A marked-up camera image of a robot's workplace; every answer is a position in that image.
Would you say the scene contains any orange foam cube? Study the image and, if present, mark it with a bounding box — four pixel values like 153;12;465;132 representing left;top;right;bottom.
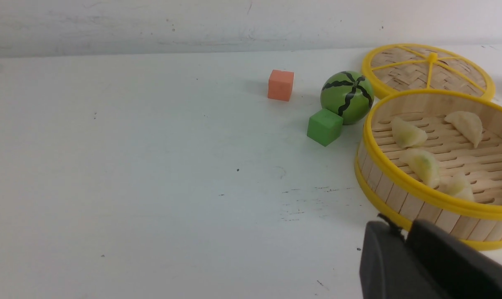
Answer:
267;69;295;102

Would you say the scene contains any green foam cube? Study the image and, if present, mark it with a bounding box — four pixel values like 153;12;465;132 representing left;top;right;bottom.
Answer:
307;108;344;147

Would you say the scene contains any woven bamboo steamer lid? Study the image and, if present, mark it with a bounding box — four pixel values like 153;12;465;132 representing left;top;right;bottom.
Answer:
361;44;496;101

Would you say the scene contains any green striped watermelon ball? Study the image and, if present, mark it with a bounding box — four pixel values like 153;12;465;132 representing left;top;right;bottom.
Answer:
320;71;375;125

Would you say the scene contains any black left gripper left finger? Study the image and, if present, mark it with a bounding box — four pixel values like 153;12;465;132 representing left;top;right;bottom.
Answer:
359;221;443;299

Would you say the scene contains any yellow-rimmed bamboo steamer tray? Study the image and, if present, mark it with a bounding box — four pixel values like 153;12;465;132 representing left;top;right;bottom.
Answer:
355;90;502;250

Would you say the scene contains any green dumpling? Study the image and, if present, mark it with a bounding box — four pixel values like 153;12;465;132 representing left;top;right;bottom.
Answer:
391;117;428;148
438;172;475;202
399;148;440;189

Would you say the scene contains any white dumpling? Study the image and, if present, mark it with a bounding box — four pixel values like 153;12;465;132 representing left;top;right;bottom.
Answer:
444;110;483;148

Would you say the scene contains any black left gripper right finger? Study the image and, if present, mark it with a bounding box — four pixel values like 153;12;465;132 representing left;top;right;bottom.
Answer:
406;220;502;299

